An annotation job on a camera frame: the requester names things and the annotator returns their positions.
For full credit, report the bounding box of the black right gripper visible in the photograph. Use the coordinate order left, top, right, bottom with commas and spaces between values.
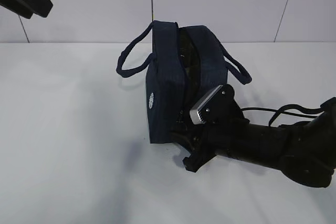
171, 119, 236, 172

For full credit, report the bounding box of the navy blue lunch bag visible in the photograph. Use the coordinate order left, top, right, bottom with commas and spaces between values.
116, 20, 252, 144

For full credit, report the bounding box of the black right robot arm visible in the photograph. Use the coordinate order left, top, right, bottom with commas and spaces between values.
171, 98, 335, 188

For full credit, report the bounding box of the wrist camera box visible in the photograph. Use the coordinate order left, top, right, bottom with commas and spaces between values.
186, 84, 245, 131

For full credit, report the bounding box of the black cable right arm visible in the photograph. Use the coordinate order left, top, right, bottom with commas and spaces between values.
240, 104, 325, 127

